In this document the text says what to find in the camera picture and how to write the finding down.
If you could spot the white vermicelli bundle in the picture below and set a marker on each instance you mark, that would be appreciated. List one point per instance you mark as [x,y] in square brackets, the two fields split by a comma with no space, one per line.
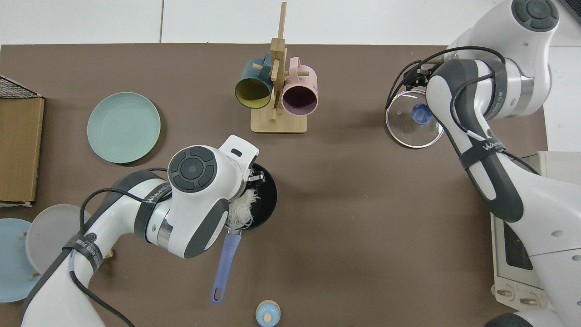
[241,211]

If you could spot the glass lid blue knob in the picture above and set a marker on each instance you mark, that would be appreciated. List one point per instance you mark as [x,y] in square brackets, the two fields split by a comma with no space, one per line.
[408,127]

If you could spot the pale green plate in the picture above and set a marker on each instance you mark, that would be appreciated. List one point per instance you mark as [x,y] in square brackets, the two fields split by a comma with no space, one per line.
[123,127]

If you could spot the frosted white plate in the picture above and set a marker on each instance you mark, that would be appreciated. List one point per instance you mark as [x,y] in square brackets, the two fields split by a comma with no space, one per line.
[50,236]

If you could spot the wooden plate rack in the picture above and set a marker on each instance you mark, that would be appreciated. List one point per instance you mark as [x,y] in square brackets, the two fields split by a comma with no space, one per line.
[34,275]

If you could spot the light blue plate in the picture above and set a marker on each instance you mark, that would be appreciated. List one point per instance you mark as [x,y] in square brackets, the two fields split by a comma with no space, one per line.
[13,268]

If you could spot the wooden cup stand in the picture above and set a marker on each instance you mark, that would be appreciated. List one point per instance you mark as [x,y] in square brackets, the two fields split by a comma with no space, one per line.
[278,121]

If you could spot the teal cup yellow inside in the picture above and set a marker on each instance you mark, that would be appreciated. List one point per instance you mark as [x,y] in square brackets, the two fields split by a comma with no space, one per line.
[252,88]

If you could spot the pink cup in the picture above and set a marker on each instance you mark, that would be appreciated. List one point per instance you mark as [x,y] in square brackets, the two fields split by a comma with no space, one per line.
[299,97]

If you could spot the brown table cloth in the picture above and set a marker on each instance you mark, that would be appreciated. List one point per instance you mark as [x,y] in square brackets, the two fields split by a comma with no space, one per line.
[340,227]

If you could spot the small blue round thing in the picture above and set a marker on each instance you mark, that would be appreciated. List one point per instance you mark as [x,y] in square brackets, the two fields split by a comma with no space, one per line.
[268,314]

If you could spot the dark grey panel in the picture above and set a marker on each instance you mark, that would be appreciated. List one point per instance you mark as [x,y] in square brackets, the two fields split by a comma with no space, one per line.
[574,9]

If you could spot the pale toaster oven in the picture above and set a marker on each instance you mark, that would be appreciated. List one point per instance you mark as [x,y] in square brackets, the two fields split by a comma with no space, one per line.
[499,268]

